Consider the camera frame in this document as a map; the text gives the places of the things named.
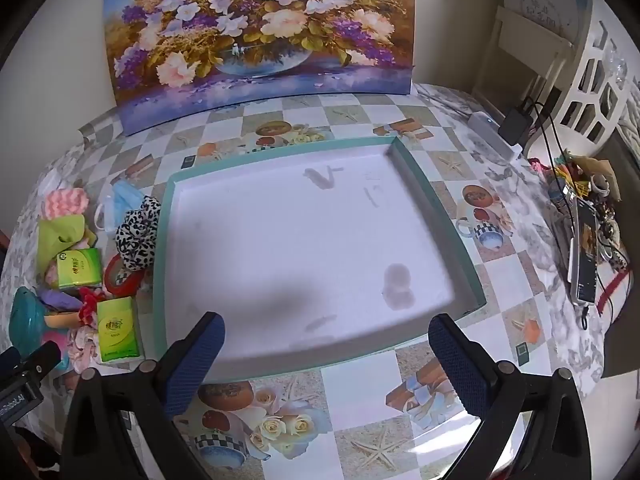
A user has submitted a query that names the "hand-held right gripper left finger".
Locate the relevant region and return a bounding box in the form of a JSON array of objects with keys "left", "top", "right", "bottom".
[{"left": 60, "top": 311, "right": 226, "bottom": 480}]

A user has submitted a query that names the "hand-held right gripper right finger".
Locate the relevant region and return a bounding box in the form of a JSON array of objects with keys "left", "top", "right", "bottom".
[{"left": 427, "top": 313, "right": 593, "bottom": 480}]

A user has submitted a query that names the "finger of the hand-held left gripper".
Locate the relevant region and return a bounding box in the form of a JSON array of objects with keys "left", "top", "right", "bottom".
[{"left": 17, "top": 340, "right": 62, "bottom": 388}]

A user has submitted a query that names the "teal plastic toy case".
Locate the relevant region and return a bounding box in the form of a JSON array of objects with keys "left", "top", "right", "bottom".
[{"left": 9, "top": 286, "right": 68, "bottom": 361}]

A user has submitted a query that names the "beige pink cloth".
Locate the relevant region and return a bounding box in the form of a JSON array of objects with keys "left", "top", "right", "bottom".
[{"left": 65, "top": 325, "right": 103, "bottom": 375}]

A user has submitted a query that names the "purple packet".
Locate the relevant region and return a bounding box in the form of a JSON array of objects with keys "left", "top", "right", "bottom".
[{"left": 32, "top": 285, "right": 83, "bottom": 313}]

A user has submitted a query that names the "red scrunchie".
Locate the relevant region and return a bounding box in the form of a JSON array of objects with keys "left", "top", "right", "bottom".
[{"left": 75, "top": 287, "right": 108, "bottom": 328}]

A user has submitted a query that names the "green tissue pack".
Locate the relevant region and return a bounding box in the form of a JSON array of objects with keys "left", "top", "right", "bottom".
[
  {"left": 95, "top": 296, "right": 141, "bottom": 365},
  {"left": 55, "top": 248, "right": 103, "bottom": 291}
]

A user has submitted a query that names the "yellow-green cloth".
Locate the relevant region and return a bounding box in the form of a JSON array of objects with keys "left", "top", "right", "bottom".
[{"left": 37, "top": 214, "right": 87, "bottom": 276}]

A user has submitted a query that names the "black and white leopard scrunchie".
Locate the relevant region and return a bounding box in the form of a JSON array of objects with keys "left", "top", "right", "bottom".
[{"left": 116, "top": 196, "right": 162, "bottom": 272}]

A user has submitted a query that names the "pink striped knit cloth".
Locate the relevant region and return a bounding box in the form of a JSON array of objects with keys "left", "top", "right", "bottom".
[{"left": 42, "top": 187, "right": 90, "bottom": 221}]

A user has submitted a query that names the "teal tray with white inside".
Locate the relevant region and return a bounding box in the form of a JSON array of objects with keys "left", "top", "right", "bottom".
[{"left": 151, "top": 136, "right": 488, "bottom": 383}]

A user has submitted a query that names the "blue face mask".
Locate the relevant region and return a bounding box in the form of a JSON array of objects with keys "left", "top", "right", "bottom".
[{"left": 94, "top": 180, "right": 151, "bottom": 233}]

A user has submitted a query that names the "red tape roll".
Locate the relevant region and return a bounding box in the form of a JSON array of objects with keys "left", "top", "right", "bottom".
[{"left": 103, "top": 254, "right": 146, "bottom": 297}]

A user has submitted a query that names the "dark tablet device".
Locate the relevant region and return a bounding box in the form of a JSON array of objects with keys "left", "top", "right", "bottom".
[{"left": 570, "top": 197, "right": 598, "bottom": 303}]

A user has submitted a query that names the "colourful heap of small items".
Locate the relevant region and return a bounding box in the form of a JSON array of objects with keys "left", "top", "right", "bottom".
[{"left": 530, "top": 150, "right": 591, "bottom": 196}]

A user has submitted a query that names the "white power strip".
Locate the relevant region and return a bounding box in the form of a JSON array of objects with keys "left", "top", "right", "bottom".
[{"left": 467, "top": 111, "right": 523, "bottom": 161}]

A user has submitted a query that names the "black power adapter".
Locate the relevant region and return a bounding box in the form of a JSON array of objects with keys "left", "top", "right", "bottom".
[{"left": 498, "top": 105, "right": 533, "bottom": 147}]

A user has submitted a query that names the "white lattice chair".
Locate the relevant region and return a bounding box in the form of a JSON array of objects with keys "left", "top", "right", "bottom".
[{"left": 472, "top": 5, "right": 576, "bottom": 116}]

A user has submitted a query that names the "flower painting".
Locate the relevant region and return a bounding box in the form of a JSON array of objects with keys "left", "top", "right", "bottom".
[{"left": 102, "top": 0, "right": 417, "bottom": 137}]

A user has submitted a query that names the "white round board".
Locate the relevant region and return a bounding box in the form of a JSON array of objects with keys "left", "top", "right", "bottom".
[{"left": 502, "top": 0, "right": 591, "bottom": 36}]

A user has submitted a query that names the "red cord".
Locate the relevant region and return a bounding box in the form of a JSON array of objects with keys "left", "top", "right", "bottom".
[{"left": 595, "top": 265, "right": 632, "bottom": 311}]

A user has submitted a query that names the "black cable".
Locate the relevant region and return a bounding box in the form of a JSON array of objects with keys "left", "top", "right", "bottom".
[{"left": 520, "top": 85, "right": 586, "bottom": 241}]

